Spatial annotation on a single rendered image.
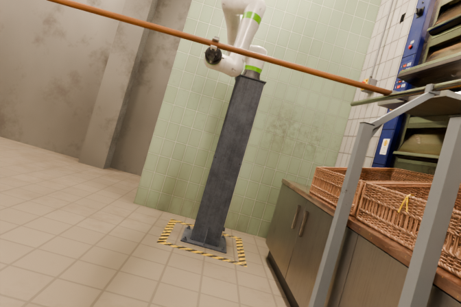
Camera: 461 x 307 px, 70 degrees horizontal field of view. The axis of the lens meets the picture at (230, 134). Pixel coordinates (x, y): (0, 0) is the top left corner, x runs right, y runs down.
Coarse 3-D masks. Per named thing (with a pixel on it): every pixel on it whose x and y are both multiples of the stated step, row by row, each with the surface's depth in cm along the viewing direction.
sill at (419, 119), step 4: (420, 116) 191; (424, 116) 187; (428, 116) 184; (432, 116) 180; (436, 116) 177; (440, 116) 174; (444, 116) 171; (448, 116) 168; (412, 120) 197; (416, 120) 193; (420, 120) 190; (424, 120) 187; (428, 120) 183; (432, 120) 180; (436, 120) 176; (440, 120) 173; (444, 120) 171; (448, 120) 168
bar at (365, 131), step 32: (384, 96) 162; (448, 128) 80; (352, 160) 126; (448, 160) 77; (352, 192) 125; (448, 192) 77; (448, 224) 77; (416, 256) 79; (320, 288) 124; (416, 288) 76
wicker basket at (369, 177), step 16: (320, 176) 181; (336, 176) 161; (368, 176) 193; (384, 176) 194; (400, 176) 186; (416, 176) 173; (432, 176) 163; (320, 192) 175; (336, 192) 157; (416, 192) 139; (352, 208) 138
